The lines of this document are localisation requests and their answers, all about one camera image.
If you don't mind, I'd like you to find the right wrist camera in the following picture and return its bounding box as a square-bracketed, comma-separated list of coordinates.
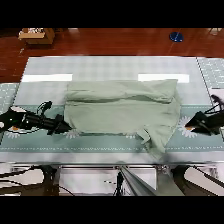
[209, 94, 224, 112]

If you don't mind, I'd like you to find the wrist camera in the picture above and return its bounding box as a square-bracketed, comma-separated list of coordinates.
[36, 100, 54, 117]
[209, 94, 224, 112]

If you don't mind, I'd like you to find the silver frame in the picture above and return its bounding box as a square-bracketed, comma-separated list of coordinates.
[0, 161, 224, 197]

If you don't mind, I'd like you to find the blue round object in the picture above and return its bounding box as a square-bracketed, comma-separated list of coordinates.
[168, 31, 185, 43]

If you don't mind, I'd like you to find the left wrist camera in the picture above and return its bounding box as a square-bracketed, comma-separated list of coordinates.
[36, 100, 54, 117]

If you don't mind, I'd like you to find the pale green shirt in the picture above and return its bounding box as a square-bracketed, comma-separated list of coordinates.
[62, 78, 183, 161]

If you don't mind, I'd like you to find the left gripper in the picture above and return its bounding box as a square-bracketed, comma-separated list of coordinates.
[46, 114, 73, 136]

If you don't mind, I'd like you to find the brown cardboard box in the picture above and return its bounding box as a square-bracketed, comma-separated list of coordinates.
[17, 27, 56, 46]

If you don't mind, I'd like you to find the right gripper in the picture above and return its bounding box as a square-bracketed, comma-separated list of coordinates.
[184, 111, 215, 136]

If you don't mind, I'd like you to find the black cable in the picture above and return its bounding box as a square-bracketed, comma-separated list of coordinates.
[58, 184, 76, 197]

